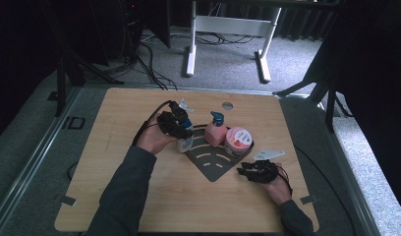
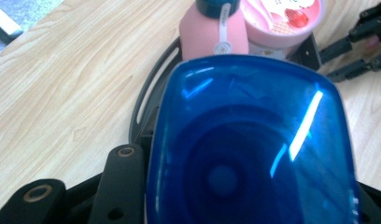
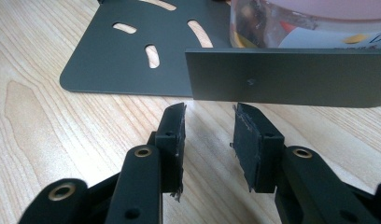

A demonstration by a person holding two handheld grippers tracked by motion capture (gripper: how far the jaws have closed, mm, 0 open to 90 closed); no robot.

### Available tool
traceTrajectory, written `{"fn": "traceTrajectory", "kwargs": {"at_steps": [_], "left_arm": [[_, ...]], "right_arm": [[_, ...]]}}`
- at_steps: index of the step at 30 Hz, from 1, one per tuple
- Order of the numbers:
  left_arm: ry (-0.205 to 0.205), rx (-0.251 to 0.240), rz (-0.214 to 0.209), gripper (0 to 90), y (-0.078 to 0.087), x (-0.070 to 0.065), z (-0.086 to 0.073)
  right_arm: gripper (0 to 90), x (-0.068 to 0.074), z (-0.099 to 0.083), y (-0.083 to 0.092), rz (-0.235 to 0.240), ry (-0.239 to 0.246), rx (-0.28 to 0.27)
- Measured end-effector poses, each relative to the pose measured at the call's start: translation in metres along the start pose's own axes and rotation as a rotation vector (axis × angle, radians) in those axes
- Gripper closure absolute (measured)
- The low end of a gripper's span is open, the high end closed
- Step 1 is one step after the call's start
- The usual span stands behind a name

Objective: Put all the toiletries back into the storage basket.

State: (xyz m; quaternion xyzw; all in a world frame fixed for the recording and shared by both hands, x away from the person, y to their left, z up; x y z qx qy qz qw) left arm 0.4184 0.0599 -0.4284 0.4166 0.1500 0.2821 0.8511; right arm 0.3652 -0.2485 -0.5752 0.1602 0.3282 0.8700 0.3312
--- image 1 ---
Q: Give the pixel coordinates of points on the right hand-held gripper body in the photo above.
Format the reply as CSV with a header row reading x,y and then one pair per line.
x,y
262,172

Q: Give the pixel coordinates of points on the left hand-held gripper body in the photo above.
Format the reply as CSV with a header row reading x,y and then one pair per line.
x,y
170,123

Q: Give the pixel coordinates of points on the white bottle with blue cap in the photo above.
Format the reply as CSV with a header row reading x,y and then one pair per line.
x,y
184,146

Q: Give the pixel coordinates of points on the pink jar with white lid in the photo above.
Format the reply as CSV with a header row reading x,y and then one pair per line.
x,y
238,141

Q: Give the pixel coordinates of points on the pink bottle with blue pump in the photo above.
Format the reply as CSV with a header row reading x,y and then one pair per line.
x,y
215,132

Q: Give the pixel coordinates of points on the black slotted corner rack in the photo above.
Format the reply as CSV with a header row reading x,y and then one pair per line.
x,y
211,164

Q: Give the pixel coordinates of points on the person's left hand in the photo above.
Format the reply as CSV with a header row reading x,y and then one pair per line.
x,y
152,137

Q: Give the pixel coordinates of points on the person's right hand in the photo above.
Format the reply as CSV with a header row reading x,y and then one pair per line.
x,y
280,191

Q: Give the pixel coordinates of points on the grey round table grommet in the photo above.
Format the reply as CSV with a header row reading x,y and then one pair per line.
x,y
227,106

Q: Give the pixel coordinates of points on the grey tape strip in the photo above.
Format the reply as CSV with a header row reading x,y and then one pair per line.
x,y
309,199
66,200

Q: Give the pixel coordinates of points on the black metal stand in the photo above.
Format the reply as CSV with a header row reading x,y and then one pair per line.
x,y
329,108
61,85

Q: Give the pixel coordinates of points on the black computer tower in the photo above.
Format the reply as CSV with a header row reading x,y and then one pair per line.
x,y
131,26

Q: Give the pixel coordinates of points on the grey metal rail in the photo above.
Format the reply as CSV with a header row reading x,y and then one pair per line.
x,y
31,160
355,183

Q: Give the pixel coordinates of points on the black rectangular bracket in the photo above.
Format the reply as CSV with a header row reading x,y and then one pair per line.
x,y
70,123

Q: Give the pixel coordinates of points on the white desk frame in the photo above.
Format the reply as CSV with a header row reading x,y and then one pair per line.
x,y
228,25

